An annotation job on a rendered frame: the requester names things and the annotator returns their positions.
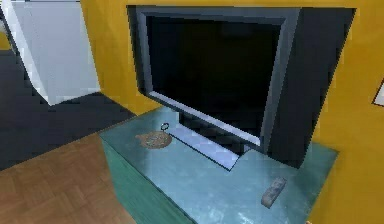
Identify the grey flat television set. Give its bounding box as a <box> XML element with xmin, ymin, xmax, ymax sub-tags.
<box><xmin>134</xmin><ymin>5</ymin><xmax>303</xmax><ymax>172</ymax></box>

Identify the teal glass-top television stand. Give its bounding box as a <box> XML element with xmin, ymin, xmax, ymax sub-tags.
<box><xmin>99</xmin><ymin>106</ymin><xmax>340</xmax><ymax>224</ymax></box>

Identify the grey remote control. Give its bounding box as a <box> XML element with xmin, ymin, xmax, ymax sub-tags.
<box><xmin>260</xmin><ymin>176</ymin><xmax>288</xmax><ymax>209</ymax></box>

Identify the brown round keychain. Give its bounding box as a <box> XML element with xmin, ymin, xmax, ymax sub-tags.
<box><xmin>134</xmin><ymin>122</ymin><xmax>173</xmax><ymax>150</ymax></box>

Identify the white framed wall picture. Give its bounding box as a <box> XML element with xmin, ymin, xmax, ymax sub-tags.
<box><xmin>371</xmin><ymin>78</ymin><xmax>384</xmax><ymax>108</ymax></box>

